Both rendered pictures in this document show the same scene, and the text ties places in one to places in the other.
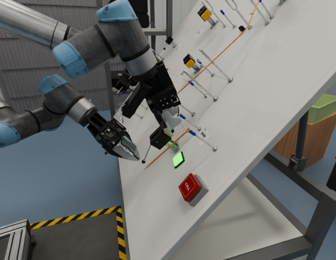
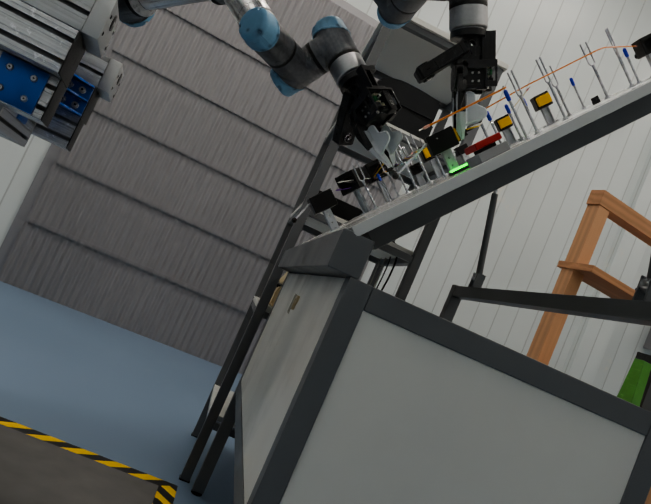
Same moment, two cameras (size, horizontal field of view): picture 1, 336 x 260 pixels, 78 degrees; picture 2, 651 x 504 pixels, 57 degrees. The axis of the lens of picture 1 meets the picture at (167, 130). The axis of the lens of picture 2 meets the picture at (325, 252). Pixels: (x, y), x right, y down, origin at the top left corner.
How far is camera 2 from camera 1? 0.94 m
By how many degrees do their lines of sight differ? 32
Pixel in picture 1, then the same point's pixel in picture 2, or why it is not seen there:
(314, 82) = not seen: outside the picture
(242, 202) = not seen: hidden behind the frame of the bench
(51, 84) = (337, 22)
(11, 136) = (272, 32)
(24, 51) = (122, 154)
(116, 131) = (388, 101)
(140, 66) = (471, 14)
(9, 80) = (54, 188)
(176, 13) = (453, 234)
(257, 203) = not seen: hidden behind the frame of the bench
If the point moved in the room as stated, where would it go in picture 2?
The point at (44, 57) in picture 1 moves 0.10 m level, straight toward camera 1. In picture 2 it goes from (150, 181) to (152, 181)
